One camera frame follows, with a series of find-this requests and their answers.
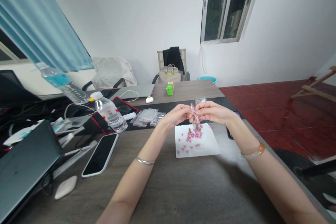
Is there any white charging cable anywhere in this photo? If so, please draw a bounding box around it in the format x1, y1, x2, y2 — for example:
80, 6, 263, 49
64, 90, 140, 119

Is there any pile of pink pills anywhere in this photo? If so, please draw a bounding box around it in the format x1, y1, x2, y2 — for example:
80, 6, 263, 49
177, 129, 203, 154

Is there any large clear water bottle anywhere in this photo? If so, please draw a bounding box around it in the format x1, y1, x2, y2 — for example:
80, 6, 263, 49
35, 62, 90, 105

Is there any black office chair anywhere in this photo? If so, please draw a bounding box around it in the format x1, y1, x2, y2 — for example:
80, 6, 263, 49
273, 149, 336, 218

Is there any pile of empty zip bags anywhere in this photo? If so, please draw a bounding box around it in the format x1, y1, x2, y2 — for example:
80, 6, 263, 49
130, 108, 166, 128

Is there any teal plastic bucket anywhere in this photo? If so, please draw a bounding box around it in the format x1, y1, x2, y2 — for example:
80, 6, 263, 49
198, 76, 218, 85

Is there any person's right hand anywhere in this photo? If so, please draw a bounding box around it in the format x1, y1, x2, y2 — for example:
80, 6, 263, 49
195, 100, 237, 126

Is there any white paper napkin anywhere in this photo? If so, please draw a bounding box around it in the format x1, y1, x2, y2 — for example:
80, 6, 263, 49
175, 124, 222, 159

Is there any small clear zip bag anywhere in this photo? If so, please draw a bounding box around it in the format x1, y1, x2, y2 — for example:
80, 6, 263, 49
189, 101, 203, 133

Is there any black monitor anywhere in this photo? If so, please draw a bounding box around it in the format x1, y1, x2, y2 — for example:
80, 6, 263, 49
0, 70, 42, 108

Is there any white computer mouse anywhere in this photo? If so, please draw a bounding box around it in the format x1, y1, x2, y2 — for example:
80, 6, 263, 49
54, 175, 78, 200

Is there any small clear water bottle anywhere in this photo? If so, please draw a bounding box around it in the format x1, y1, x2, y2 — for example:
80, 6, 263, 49
91, 91, 128, 133

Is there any silver laptop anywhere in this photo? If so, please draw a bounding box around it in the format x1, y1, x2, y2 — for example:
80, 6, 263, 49
111, 84, 156, 100

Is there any blue curtain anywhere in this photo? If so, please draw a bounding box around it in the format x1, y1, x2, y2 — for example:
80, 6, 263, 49
0, 0, 95, 72

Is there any dark grey laptop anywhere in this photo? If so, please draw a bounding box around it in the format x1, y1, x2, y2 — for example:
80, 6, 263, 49
0, 120, 63, 224

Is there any chair with cream cloth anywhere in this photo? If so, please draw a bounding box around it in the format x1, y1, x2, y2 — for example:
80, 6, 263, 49
82, 56, 137, 91

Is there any chair with beige bag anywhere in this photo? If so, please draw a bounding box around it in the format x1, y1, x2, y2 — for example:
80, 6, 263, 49
153, 47, 191, 84

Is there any wooden folding stand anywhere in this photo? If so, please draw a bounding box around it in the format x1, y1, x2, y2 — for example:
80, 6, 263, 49
290, 66, 336, 101

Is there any white-cased smartphone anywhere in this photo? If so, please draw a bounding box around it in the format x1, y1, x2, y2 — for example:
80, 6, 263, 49
81, 133, 119, 178

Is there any person's left hand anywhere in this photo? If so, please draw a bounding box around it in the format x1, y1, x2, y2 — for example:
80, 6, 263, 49
159, 104, 195, 130

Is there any window with white frame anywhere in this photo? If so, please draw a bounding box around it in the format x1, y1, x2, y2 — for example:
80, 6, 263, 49
200, 0, 264, 45

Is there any red-edged black pouch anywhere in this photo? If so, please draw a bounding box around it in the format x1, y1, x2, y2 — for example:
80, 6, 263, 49
91, 96, 139, 136

